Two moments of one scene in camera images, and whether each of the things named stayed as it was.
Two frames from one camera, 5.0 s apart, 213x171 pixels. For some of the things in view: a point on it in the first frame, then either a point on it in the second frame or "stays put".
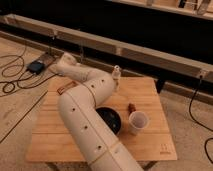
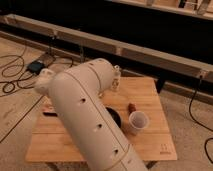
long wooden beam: (120, 51) stays put
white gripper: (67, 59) -> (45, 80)
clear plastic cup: (138, 121) stays put
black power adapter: (35, 67) stays put
